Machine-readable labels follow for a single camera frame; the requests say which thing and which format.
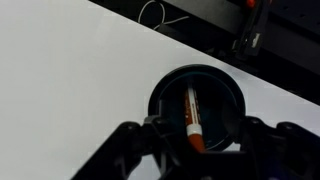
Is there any red whiteboard marker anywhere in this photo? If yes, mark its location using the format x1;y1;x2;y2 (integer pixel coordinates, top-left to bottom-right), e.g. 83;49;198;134
183;83;207;154

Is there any thin white cable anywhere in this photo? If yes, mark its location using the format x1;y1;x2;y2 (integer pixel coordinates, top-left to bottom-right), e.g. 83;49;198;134
137;0;191;31

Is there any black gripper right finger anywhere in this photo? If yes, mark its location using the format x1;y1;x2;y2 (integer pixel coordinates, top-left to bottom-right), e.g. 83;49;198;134
221;111;320;180

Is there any black clamp with orange handle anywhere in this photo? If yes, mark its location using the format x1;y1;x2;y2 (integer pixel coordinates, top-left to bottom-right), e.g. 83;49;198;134
231;0;272;61

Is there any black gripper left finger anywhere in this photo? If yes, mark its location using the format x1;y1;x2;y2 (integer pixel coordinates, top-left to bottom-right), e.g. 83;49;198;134
71;114;195;180

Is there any dark teal ceramic mug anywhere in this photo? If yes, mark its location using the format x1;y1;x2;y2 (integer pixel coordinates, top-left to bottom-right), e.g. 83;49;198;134
147;63;247;153

